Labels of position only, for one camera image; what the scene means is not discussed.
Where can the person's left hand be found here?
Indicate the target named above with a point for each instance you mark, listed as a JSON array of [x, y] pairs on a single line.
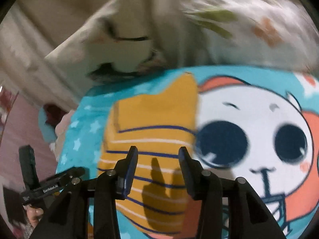
[[34, 214]]

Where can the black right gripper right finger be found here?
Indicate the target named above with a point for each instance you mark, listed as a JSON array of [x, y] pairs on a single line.
[[247, 214]]

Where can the grey tweed left sleeve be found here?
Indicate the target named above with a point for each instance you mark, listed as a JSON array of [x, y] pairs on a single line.
[[22, 231]]

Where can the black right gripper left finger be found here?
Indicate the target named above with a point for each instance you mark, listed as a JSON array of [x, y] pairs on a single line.
[[68, 215]]

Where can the beige bed sheet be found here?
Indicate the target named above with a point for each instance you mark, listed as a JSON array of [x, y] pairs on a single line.
[[31, 29]]

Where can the white pillow with black figure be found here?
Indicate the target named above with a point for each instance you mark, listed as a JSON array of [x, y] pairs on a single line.
[[111, 45]]

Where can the white floral leaf pillow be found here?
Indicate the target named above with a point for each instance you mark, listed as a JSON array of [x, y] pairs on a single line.
[[267, 33]]

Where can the mustard striped knit sweater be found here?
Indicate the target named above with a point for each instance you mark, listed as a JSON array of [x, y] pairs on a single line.
[[158, 126]]

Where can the turquoise cartoon fleece blanket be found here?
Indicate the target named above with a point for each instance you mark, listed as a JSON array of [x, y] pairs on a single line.
[[256, 123]]

